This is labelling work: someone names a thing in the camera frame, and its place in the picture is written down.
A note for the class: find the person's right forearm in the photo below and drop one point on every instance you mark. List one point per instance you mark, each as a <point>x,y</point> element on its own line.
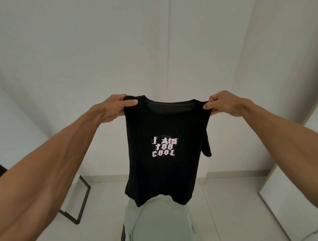
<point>280,144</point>

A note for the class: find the black printed t-shirt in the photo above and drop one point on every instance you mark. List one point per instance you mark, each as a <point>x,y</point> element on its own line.
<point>164,124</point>

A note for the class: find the black metal table frame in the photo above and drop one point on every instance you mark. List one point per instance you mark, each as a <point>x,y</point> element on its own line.
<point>83,198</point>

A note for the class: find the person's left forearm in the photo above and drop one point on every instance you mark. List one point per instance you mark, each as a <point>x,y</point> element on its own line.
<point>49,168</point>

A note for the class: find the person's right thumb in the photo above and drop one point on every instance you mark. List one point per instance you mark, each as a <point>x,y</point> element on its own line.
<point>211,105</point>

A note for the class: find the person's left hand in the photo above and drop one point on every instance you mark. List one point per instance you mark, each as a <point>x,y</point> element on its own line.
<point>113,108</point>

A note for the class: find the person's right hand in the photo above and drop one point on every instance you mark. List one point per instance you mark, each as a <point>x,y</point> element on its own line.
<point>227,104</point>

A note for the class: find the person's left thumb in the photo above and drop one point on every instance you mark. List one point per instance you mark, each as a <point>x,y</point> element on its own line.
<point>129,103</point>

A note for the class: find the light green cloth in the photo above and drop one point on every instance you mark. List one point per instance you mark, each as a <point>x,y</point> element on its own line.
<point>161,221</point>

